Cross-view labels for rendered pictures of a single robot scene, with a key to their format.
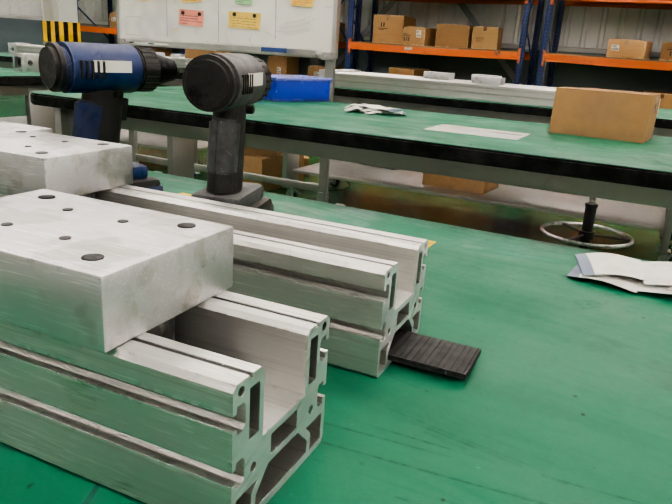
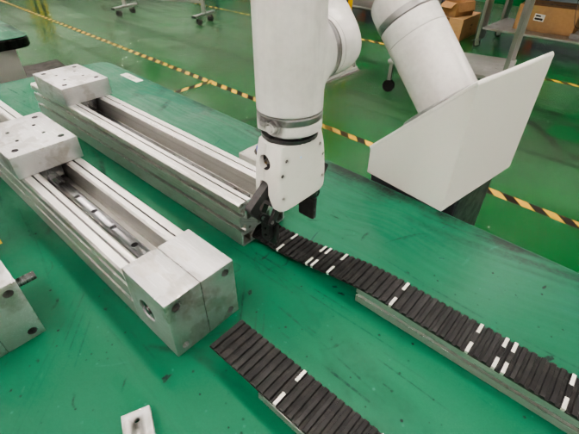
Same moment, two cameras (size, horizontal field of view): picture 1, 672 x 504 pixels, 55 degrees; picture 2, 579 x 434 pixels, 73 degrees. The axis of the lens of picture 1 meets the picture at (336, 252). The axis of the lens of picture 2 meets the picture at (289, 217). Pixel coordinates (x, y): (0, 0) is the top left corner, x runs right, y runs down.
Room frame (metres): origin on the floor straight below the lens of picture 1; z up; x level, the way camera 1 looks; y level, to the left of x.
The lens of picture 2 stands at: (1.10, 0.95, 1.21)
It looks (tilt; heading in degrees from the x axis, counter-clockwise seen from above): 38 degrees down; 198
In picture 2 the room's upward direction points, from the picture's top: straight up
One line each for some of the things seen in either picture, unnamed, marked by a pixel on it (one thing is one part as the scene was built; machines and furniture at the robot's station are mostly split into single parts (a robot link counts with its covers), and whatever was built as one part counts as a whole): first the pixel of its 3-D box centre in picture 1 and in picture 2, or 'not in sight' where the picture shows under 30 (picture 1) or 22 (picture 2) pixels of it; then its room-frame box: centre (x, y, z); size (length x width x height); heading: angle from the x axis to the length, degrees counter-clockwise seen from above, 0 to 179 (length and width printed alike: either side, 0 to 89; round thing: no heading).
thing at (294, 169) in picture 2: not in sight; (289, 160); (0.65, 0.80, 0.94); 0.10 x 0.07 x 0.11; 156
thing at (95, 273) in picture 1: (70, 276); (74, 89); (0.36, 0.16, 0.87); 0.16 x 0.11 x 0.07; 66
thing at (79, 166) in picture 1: (33, 174); (33, 149); (0.64, 0.31, 0.87); 0.16 x 0.11 x 0.07; 66
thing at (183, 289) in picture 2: not in sight; (191, 284); (0.81, 0.72, 0.83); 0.12 x 0.09 x 0.10; 156
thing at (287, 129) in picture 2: not in sight; (288, 118); (0.65, 0.80, 1.00); 0.09 x 0.08 x 0.03; 156
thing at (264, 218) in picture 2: not in sight; (264, 226); (0.70, 0.78, 0.86); 0.03 x 0.03 x 0.07; 66
